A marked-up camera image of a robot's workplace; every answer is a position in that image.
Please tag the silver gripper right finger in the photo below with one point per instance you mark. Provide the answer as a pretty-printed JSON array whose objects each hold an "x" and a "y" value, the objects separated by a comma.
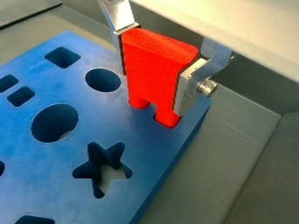
[{"x": 194, "y": 81}]

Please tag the red two-legged peg block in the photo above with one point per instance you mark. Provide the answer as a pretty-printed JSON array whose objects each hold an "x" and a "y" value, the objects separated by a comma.
[{"x": 154, "y": 59}]

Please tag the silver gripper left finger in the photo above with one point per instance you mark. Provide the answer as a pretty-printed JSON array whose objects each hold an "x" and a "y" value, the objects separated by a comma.
[{"x": 120, "y": 20}]

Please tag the blue foam shape board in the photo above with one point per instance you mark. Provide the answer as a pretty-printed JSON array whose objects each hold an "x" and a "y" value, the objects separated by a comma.
[{"x": 86, "y": 159}]

